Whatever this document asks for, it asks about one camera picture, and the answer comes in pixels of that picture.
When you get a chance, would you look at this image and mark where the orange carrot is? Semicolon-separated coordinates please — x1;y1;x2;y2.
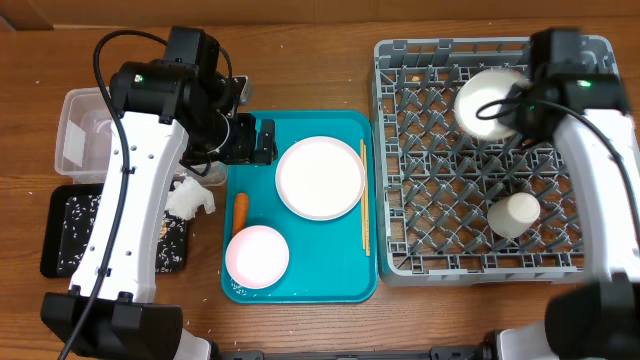
232;192;249;237

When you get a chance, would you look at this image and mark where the white tissue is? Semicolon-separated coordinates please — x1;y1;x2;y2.
165;177;216;220

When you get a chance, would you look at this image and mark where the large white plate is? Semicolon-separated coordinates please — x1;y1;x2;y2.
275;136;362;221

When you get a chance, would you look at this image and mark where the pink bowl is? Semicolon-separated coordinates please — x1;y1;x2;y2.
225;225;290;290

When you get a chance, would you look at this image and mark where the cream bowl with food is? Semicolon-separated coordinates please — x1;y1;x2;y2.
454;69;529;141

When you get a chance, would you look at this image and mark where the white plastic cup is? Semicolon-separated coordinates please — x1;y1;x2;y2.
487;192;541;239

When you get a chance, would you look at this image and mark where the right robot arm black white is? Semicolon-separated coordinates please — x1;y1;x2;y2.
493;28;639;359

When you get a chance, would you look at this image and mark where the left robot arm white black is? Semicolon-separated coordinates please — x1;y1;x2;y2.
40;27;277;359

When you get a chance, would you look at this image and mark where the black waste tray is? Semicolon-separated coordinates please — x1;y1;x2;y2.
40;183;188;278

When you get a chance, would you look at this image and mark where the grey dishwasher rack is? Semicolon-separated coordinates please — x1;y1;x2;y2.
372;37;586;286

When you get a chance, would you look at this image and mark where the wooden chopstick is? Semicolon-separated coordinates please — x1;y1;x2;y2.
359;139;369;256
361;140;371;257

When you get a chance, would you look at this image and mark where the teal plastic tray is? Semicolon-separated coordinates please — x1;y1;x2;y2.
221;110;378;304

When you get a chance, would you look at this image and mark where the clear plastic bin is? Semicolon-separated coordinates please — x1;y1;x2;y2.
54;87;227;191

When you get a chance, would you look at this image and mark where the food scraps and rice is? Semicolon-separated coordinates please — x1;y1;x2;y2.
56;194;187;277

